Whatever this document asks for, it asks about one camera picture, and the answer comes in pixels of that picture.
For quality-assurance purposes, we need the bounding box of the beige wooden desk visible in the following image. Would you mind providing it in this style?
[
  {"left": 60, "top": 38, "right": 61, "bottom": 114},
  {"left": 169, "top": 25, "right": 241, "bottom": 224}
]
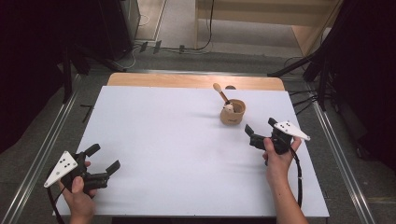
[{"left": 194, "top": 0, "right": 344, "bottom": 58}]

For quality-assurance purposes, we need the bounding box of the dark curtain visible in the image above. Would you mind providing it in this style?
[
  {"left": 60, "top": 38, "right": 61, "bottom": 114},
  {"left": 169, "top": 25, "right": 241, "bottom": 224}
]
[
  {"left": 0, "top": 0, "right": 104, "bottom": 155},
  {"left": 323, "top": 0, "right": 396, "bottom": 171}
]

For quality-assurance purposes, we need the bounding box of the bundle of black floor cables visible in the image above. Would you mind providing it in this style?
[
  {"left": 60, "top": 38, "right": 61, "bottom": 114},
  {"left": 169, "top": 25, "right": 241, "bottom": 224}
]
[{"left": 288, "top": 88, "right": 319, "bottom": 117}]

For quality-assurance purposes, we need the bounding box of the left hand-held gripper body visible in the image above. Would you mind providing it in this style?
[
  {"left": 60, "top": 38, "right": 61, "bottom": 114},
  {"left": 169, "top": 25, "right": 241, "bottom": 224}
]
[{"left": 43, "top": 150, "right": 110, "bottom": 193}]

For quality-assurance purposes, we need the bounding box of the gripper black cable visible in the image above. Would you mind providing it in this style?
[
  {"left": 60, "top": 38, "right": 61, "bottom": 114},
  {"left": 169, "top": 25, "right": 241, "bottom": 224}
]
[
  {"left": 46, "top": 186, "right": 67, "bottom": 224},
  {"left": 289, "top": 147, "right": 304, "bottom": 209}
]

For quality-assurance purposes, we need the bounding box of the black cabinet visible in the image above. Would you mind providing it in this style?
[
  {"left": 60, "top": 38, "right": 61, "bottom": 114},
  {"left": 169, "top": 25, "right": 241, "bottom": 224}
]
[{"left": 92, "top": 0, "right": 142, "bottom": 63}]

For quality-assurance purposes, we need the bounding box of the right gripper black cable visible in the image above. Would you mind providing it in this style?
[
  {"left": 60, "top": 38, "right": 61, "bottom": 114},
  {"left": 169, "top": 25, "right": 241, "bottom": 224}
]
[{"left": 289, "top": 147, "right": 304, "bottom": 209}]

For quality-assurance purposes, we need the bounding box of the tan cup with white figurine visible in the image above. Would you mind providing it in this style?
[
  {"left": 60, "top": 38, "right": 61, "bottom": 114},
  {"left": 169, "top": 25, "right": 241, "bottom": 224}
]
[{"left": 219, "top": 98, "right": 248, "bottom": 127}]

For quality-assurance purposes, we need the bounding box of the white floor cable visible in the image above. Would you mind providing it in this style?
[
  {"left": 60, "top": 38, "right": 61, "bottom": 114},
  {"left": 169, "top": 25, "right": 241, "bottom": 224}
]
[{"left": 120, "top": 13, "right": 151, "bottom": 71}]

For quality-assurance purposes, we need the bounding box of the person's right hand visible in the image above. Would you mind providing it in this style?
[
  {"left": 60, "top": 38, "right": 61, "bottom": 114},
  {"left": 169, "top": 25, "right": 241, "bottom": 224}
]
[{"left": 262, "top": 136, "right": 303, "bottom": 189}]

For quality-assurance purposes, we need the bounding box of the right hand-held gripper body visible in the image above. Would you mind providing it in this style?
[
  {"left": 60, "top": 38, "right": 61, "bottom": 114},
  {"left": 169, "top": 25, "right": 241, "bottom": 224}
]
[{"left": 248, "top": 120, "right": 312, "bottom": 156}]

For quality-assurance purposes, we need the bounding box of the black hanging cable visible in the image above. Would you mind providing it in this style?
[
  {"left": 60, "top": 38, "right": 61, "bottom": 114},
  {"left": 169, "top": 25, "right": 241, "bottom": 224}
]
[{"left": 162, "top": 0, "right": 217, "bottom": 53}]

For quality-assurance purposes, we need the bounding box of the metal floor rail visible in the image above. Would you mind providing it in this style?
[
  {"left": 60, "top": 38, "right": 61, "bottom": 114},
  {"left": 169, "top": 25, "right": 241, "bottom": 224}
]
[
  {"left": 306, "top": 81, "right": 377, "bottom": 224},
  {"left": 0, "top": 74, "right": 82, "bottom": 224}
]

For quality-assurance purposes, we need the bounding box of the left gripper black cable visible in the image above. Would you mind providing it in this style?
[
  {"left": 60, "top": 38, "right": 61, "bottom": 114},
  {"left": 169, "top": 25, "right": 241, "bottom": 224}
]
[{"left": 46, "top": 186, "right": 67, "bottom": 224}]

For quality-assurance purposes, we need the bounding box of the person's left hand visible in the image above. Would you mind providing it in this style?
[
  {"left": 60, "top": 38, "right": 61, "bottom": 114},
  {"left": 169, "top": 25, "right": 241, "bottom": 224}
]
[{"left": 57, "top": 161, "right": 98, "bottom": 220}]

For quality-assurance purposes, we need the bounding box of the black stand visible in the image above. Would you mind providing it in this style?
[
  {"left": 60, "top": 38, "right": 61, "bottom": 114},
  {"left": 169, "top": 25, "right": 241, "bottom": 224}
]
[
  {"left": 60, "top": 43, "right": 127, "bottom": 105},
  {"left": 266, "top": 50, "right": 332, "bottom": 112}
]

